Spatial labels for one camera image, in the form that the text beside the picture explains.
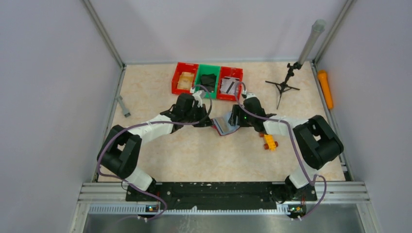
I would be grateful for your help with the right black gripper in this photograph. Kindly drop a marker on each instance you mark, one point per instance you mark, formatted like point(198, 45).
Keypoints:
point(238, 111)

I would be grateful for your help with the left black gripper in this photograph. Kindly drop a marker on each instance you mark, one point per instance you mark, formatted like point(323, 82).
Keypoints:
point(202, 110)

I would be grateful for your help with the red card holder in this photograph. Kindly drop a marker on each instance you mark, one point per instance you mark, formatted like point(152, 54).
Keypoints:
point(222, 126)

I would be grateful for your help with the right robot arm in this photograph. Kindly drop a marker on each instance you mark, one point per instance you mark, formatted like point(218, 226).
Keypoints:
point(314, 142)

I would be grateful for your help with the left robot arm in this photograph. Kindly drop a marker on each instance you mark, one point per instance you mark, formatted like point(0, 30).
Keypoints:
point(121, 148)

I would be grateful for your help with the white cards in bin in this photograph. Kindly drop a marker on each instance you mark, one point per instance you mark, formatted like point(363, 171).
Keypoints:
point(228, 85)

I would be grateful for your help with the right red bin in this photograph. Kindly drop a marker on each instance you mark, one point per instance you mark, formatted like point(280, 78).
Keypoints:
point(231, 72)

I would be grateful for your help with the black item in bin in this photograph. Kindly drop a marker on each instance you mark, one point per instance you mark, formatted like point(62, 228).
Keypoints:
point(208, 81)

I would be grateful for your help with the wooden piece in bin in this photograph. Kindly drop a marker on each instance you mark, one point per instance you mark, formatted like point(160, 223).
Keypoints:
point(185, 81)

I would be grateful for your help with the yellow toy brick car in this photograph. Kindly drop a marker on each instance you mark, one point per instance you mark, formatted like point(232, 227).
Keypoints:
point(269, 142)

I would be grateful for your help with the black tripod stand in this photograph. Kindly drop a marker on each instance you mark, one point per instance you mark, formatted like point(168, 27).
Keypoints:
point(283, 86)

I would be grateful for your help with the grey small tool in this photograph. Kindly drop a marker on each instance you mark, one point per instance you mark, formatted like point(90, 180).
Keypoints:
point(125, 110)

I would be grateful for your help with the orange cylinder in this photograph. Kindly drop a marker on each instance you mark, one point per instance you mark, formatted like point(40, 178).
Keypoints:
point(322, 78)

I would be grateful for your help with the grey tube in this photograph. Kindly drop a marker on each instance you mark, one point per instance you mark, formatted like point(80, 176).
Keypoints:
point(316, 30)

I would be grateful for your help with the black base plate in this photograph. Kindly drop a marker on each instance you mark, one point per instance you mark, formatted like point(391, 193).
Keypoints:
point(223, 195)

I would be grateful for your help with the grey cable duct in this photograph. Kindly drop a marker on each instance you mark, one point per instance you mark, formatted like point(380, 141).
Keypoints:
point(149, 209)

